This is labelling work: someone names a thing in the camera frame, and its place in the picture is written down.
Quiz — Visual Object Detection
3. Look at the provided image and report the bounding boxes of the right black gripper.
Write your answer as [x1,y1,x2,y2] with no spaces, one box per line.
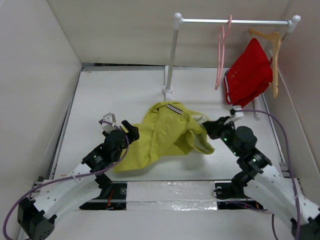
[202,115,241,157]

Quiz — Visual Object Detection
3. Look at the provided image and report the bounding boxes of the yellow-green trousers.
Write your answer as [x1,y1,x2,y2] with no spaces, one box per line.
[114,101,215,173]

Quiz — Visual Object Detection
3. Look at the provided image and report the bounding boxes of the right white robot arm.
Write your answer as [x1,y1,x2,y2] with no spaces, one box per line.
[202,117,320,240]

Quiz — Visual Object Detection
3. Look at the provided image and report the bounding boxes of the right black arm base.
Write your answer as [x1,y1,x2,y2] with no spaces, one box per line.
[212,171,266,212]

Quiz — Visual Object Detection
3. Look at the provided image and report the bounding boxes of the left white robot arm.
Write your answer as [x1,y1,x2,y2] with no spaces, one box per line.
[17,119,140,240]

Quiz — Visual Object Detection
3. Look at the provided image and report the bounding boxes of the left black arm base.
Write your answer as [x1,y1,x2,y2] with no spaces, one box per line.
[79,175,128,211]

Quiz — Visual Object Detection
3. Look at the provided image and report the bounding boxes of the red shorts on hanger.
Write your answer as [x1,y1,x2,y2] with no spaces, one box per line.
[223,38,273,107]

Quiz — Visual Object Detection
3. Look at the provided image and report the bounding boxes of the pink plastic clothes hanger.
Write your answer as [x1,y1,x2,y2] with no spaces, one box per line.
[214,15,233,90]

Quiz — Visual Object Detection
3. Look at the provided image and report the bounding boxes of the wooden clothes hanger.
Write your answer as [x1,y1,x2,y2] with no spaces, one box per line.
[248,28,282,98]

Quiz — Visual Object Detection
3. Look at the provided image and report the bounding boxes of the white metal clothes rack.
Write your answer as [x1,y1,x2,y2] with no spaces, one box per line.
[162,12,302,121]

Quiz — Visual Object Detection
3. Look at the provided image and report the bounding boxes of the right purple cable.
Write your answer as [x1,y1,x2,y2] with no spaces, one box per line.
[239,108,305,240]

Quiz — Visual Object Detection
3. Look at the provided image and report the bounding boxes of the purple cable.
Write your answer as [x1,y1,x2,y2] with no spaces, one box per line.
[239,108,305,240]
[2,119,131,240]

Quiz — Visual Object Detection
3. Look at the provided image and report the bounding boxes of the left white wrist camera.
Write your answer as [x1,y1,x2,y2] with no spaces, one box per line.
[99,112,116,133]

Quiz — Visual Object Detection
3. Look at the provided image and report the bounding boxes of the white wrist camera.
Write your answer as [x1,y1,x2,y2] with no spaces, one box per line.
[229,105,244,122]
[99,112,116,133]

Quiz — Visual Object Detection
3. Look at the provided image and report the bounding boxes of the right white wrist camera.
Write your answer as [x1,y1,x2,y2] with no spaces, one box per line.
[229,105,244,122]

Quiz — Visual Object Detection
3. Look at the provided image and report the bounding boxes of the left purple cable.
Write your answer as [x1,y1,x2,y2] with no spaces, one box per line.
[2,119,131,240]

